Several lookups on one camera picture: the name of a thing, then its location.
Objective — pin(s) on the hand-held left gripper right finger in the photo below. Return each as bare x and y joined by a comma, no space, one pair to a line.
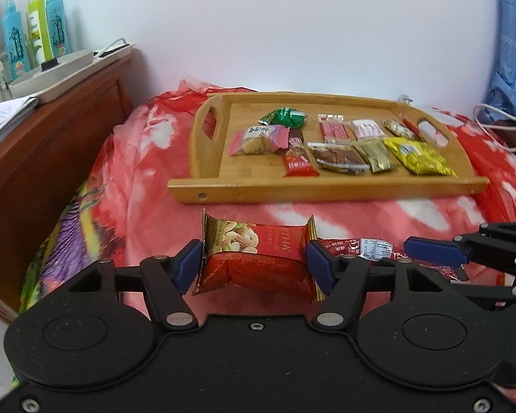
322,269

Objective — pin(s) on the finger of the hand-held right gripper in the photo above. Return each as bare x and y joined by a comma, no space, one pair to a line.
494,294
432,249

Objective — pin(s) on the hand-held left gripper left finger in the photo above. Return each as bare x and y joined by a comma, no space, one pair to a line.
187,266

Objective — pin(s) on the long red packet white label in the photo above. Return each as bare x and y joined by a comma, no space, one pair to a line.
370,247

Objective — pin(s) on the red nuts snack packet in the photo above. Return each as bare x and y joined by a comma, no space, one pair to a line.
249,266

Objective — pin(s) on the yellow snack packet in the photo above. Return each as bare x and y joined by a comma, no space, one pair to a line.
419,159

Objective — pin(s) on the wooden tray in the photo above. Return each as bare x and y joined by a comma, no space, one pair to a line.
249,180

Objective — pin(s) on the red chocolate bar packet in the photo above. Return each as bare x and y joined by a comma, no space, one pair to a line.
301,163

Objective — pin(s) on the gold snack packet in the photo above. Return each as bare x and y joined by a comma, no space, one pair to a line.
376,155

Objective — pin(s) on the brown peanut snack packet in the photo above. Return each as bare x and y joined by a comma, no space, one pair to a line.
337,157

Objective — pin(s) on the thin red stick packet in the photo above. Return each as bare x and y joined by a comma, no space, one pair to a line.
412,127

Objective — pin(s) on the cream snack packet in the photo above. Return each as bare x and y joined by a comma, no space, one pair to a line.
395,129

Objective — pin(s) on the brown chocolate bar packet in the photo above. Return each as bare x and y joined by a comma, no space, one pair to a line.
296,137

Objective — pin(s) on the white pink-ended snack packet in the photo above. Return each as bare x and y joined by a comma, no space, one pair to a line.
258,140

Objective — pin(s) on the green snack packet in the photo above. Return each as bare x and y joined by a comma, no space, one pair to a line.
284,117

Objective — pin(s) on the red floral blanket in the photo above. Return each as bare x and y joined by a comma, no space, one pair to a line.
133,159

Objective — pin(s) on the wooden bedside cabinet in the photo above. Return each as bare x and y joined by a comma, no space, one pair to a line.
47,146

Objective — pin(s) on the beige plastic tray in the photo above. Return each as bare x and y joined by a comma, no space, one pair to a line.
69,79

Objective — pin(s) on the stack of papers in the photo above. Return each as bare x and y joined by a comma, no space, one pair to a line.
4,120

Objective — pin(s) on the grey round pot lid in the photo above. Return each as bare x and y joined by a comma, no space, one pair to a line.
69,62

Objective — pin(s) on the white pump bottle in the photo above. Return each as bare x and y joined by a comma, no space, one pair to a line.
0,77

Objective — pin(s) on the teal spray bottle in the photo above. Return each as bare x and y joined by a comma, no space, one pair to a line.
16,43
58,26

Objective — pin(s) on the green spray bottle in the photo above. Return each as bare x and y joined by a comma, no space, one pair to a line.
39,30

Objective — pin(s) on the white wall plug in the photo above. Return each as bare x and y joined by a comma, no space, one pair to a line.
405,99

